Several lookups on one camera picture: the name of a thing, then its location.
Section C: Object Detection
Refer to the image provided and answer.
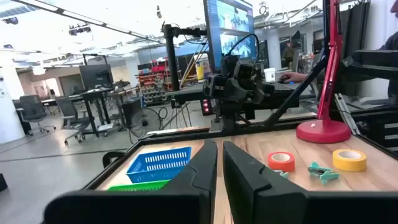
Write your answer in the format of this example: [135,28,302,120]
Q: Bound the white cup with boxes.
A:
[264,67,277,83]

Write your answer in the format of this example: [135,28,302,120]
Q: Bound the dark grey office chair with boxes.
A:
[55,96,91,147]
[16,95,57,136]

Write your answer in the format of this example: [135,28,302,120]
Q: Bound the black side desk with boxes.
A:
[166,81,315,108]

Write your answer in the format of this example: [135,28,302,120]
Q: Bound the black standing desk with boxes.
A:
[68,88,114,138]

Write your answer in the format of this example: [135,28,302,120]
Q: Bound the blue plastic basket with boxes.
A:
[126,146,192,184]

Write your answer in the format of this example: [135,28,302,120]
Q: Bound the person's hand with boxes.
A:
[279,72,308,84]

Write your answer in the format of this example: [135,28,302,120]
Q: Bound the grey metal rail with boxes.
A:
[334,93,361,136]

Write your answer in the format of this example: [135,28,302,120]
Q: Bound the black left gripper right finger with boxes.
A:
[223,140,398,224]

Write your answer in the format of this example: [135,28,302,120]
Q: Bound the yellow tape roll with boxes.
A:
[332,149,368,172]

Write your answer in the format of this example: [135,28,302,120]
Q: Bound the black frame clamp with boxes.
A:
[102,151,127,169]

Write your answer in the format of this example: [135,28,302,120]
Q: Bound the black diagonal frame strut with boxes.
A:
[264,54,329,127]

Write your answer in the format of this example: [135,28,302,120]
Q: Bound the black box red lights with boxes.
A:
[201,98,214,116]

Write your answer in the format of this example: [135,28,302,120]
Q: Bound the black floor fan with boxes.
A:
[129,107,162,139]

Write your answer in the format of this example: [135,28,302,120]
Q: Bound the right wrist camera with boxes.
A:
[233,60,259,83]

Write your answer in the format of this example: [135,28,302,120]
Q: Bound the black drawer cabinet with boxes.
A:
[351,105,398,156]

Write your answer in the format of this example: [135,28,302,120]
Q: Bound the computer monitor blue screen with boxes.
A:
[203,0,257,73]

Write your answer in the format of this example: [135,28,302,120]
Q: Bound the shelf with red bins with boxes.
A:
[136,60,170,106]

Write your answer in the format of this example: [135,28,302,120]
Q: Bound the yellow bottle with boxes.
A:
[195,62,205,81]

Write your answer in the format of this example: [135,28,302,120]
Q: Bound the red tape roll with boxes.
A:
[267,151,296,173]

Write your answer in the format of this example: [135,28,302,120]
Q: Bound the person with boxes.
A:
[281,40,295,68]
[379,0,398,103]

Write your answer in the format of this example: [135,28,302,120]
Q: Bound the red desk lamp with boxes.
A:
[295,0,352,144]

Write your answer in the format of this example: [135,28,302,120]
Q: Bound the black monitor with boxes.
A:
[79,64,114,91]

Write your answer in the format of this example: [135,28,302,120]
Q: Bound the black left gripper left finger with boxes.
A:
[43,139,218,224]

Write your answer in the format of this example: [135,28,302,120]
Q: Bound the green plastic basket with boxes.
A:
[108,179,171,192]

